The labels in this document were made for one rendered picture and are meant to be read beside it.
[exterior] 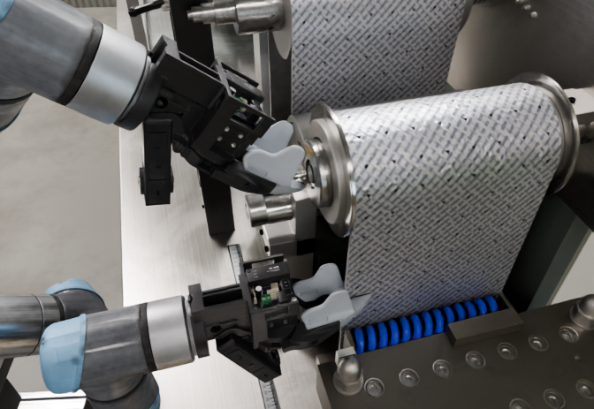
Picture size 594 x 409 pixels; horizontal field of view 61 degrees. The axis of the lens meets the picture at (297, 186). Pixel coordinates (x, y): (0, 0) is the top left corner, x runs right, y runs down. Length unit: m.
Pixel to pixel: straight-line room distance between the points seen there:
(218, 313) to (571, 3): 0.54
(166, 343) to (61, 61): 0.30
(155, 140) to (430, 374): 0.42
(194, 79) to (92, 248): 1.88
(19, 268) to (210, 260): 1.49
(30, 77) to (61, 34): 0.04
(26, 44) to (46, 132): 2.66
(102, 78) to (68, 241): 1.96
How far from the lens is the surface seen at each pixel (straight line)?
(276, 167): 0.51
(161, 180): 0.51
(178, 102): 0.47
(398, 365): 0.67
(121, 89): 0.43
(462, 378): 0.68
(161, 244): 0.98
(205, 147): 0.47
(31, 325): 0.69
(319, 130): 0.53
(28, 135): 3.08
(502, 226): 0.65
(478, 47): 0.87
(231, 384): 0.80
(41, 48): 0.42
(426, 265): 0.64
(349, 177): 0.48
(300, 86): 0.69
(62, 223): 2.46
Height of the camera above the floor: 1.61
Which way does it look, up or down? 42 degrees down
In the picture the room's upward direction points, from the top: straight up
